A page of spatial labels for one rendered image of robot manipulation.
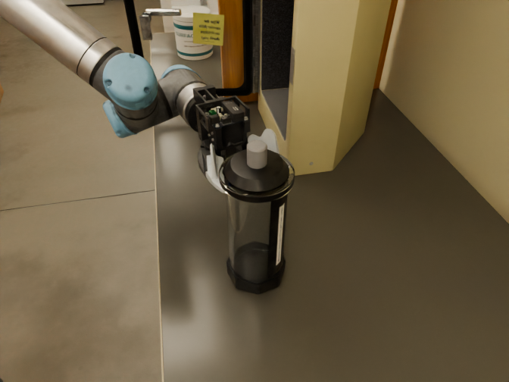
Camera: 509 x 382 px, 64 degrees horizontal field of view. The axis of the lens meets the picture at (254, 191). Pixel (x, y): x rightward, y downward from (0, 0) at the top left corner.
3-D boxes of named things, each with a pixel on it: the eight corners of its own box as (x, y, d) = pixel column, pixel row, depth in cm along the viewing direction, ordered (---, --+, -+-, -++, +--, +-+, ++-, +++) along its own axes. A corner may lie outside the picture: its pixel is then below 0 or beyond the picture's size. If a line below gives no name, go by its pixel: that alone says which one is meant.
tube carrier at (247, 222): (298, 277, 70) (309, 181, 56) (241, 302, 66) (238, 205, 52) (268, 236, 77) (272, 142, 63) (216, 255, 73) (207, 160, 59)
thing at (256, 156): (300, 192, 57) (304, 153, 53) (242, 211, 54) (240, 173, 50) (269, 157, 64) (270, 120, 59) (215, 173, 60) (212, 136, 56)
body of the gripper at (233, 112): (207, 121, 59) (180, 89, 68) (211, 169, 65) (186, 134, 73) (254, 110, 62) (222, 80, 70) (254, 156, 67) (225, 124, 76)
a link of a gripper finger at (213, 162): (200, 164, 54) (204, 129, 61) (204, 198, 57) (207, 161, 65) (223, 164, 54) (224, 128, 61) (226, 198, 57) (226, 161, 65)
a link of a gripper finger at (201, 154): (195, 170, 60) (198, 139, 67) (196, 179, 61) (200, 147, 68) (227, 169, 60) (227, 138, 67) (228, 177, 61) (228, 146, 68)
